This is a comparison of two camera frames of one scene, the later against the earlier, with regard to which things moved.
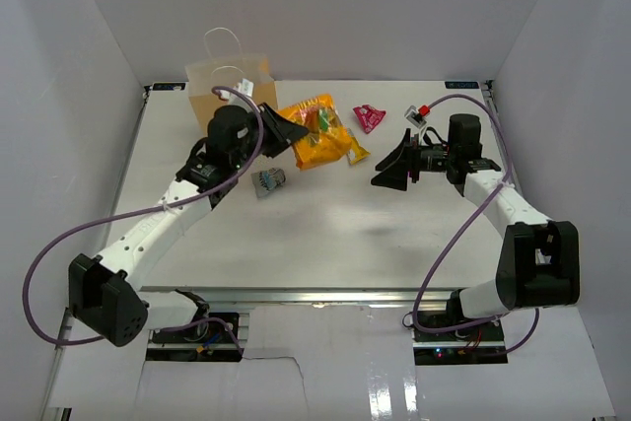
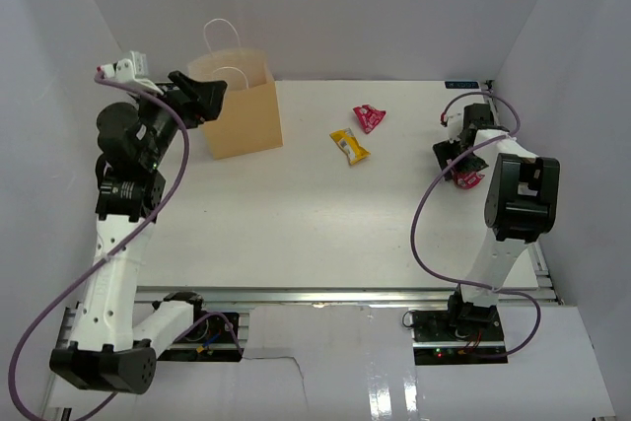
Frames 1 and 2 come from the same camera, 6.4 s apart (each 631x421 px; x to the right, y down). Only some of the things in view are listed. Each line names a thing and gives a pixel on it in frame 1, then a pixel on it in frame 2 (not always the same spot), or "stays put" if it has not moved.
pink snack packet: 369,116 stays put
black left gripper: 282,131 → 205,98
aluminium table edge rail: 255,296 stays put
